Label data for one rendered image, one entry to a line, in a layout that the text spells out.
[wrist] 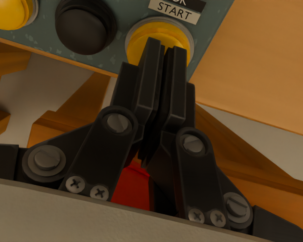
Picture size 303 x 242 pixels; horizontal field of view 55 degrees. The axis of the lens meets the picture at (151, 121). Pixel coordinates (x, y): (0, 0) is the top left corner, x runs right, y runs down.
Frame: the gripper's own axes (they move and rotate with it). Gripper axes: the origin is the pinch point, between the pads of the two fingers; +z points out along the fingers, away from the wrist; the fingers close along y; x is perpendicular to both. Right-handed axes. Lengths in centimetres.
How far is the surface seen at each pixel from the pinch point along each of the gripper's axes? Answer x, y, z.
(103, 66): -2.2, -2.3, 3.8
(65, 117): -17.8, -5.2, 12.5
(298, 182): -17.7, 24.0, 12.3
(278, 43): 0.4, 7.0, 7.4
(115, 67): -2.1, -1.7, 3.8
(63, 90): -71, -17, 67
